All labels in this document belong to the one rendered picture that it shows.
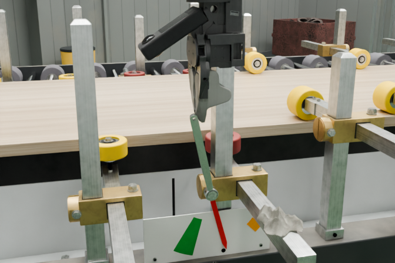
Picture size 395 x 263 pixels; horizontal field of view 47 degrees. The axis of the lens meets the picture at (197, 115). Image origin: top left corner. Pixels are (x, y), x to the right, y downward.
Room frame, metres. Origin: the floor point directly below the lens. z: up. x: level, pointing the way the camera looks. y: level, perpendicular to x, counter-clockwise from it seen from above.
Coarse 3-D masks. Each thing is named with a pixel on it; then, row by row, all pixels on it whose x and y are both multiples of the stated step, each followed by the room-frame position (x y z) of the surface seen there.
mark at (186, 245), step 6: (192, 222) 0.80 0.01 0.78; (198, 222) 0.81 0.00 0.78; (192, 228) 0.80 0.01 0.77; (198, 228) 0.81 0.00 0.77; (186, 234) 0.80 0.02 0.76; (192, 234) 0.80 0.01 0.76; (180, 240) 0.80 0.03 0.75; (186, 240) 0.80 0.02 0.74; (192, 240) 0.80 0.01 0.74; (180, 246) 0.80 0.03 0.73; (186, 246) 0.80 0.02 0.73; (192, 246) 0.80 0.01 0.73; (180, 252) 0.80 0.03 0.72; (186, 252) 0.80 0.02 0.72; (192, 252) 0.80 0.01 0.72
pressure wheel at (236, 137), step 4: (208, 136) 0.96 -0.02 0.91; (236, 136) 0.96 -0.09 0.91; (240, 136) 0.97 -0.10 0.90; (208, 140) 0.95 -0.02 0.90; (236, 140) 0.94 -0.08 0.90; (240, 140) 0.96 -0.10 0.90; (208, 144) 0.95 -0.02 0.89; (236, 144) 0.94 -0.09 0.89; (240, 144) 0.96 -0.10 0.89; (208, 148) 0.95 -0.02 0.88; (236, 148) 0.94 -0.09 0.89; (240, 148) 0.97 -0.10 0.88; (208, 152) 0.95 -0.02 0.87; (236, 152) 0.94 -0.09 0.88
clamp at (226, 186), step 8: (232, 168) 0.86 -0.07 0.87; (240, 168) 0.86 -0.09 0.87; (248, 168) 0.86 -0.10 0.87; (200, 176) 0.83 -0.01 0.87; (224, 176) 0.83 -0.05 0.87; (232, 176) 0.83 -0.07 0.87; (240, 176) 0.83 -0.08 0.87; (248, 176) 0.83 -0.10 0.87; (256, 176) 0.83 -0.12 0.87; (264, 176) 0.84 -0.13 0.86; (200, 184) 0.82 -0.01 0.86; (216, 184) 0.82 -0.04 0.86; (224, 184) 0.82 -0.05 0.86; (232, 184) 0.82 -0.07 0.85; (256, 184) 0.83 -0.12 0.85; (264, 184) 0.84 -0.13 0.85; (200, 192) 0.82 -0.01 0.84; (224, 192) 0.82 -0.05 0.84; (232, 192) 0.82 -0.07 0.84; (264, 192) 0.84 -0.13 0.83; (216, 200) 0.82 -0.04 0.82; (224, 200) 0.82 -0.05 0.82
